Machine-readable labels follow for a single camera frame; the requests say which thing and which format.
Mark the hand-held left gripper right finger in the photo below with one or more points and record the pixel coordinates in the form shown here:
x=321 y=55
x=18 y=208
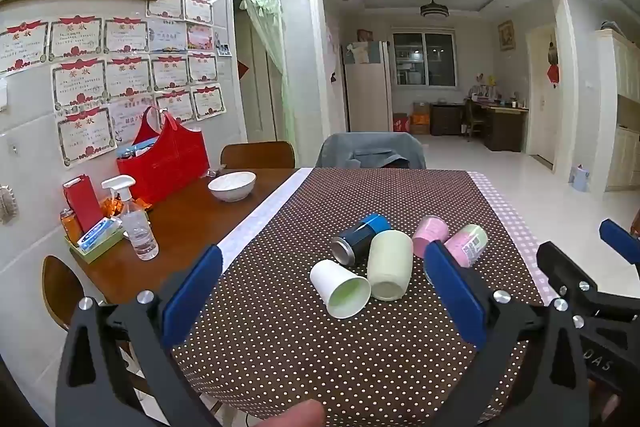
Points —
x=455 y=297

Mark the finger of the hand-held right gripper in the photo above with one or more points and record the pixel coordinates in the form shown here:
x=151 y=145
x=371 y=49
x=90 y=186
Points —
x=617 y=236
x=560 y=264

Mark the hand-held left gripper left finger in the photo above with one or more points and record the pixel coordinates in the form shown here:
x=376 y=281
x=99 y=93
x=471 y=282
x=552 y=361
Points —
x=192 y=294

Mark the pink cup with label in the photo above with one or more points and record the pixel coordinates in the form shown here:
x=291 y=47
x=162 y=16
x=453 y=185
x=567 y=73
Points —
x=467 y=243

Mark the plain pink cup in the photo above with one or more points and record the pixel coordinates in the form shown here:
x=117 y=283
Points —
x=429 y=231

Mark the pale green cup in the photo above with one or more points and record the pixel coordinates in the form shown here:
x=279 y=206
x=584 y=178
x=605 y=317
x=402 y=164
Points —
x=391 y=264

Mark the dark blue can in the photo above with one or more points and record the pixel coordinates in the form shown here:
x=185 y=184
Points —
x=361 y=234

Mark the white paper cup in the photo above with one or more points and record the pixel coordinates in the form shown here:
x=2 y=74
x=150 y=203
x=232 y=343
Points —
x=336 y=284

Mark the person's left hand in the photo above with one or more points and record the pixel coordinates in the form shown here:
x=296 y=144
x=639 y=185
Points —
x=300 y=414

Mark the light blue bin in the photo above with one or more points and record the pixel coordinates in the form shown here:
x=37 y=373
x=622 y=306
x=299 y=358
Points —
x=580 y=179

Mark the wooden dining table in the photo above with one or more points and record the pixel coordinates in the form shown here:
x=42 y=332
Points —
x=200 y=219

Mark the clear spray bottle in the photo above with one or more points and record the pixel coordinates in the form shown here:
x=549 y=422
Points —
x=136 y=224

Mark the green tray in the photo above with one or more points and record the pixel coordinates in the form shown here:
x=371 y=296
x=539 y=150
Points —
x=92 y=247

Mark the blue and white tube box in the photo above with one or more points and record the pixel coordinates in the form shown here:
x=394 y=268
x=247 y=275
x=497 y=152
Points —
x=100 y=233

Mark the brown polka dot tablecloth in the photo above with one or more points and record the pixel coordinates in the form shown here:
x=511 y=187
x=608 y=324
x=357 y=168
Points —
x=300 y=337

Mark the white bowl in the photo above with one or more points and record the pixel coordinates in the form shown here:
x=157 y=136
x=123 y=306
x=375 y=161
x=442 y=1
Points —
x=231 y=185

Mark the orange snack packet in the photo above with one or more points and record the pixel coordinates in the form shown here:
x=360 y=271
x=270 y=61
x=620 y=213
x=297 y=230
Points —
x=112 y=207

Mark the cream tall cabinet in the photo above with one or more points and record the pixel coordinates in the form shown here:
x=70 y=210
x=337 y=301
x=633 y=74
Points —
x=622 y=107

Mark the wooden chair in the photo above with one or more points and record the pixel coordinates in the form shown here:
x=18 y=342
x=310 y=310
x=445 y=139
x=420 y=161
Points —
x=257 y=155
x=60 y=292

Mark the red tote bag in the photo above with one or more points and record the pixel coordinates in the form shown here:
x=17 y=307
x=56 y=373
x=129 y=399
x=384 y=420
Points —
x=167 y=162

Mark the orange can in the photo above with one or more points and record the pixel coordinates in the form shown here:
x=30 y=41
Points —
x=70 y=224

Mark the dark wooden desk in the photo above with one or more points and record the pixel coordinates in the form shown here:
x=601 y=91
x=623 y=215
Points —
x=502 y=122

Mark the white door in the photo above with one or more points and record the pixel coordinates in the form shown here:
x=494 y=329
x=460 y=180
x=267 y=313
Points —
x=542 y=92

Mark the dark desk chair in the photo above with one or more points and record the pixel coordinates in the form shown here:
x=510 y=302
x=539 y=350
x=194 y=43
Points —
x=472 y=122

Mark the chair with grey jacket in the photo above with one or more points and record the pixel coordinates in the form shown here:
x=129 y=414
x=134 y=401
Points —
x=370 y=150

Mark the dark low cabinet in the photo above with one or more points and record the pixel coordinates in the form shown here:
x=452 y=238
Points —
x=446 y=119

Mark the red cardboard box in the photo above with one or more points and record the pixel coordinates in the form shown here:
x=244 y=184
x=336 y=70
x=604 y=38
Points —
x=400 y=123

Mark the brown cardboard box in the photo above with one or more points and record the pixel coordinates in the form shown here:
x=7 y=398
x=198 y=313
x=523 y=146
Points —
x=421 y=117

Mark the red hanging decoration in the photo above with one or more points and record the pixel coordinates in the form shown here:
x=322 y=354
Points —
x=552 y=64

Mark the white refrigerator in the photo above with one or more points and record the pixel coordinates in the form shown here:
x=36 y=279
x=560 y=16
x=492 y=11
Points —
x=367 y=89

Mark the small framed picture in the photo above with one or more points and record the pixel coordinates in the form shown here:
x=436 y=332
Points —
x=506 y=35

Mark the window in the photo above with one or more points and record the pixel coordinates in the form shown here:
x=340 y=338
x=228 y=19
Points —
x=425 y=59

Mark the green door curtain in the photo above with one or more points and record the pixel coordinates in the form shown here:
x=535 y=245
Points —
x=265 y=52

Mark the ceiling fan lamp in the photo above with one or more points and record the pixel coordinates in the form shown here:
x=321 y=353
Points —
x=435 y=8

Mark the wall of award certificates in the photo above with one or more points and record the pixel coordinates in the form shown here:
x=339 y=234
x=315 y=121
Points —
x=125 y=67

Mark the white wall switch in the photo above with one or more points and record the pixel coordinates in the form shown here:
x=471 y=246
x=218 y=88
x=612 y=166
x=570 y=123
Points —
x=2 y=92

